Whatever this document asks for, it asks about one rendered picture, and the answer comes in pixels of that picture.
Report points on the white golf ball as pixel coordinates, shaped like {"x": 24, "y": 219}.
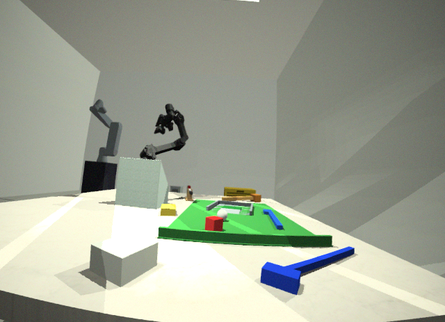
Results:
{"x": 223, "y": 214}

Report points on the red cube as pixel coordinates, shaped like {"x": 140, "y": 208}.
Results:
{"x": 214, "y": 223}

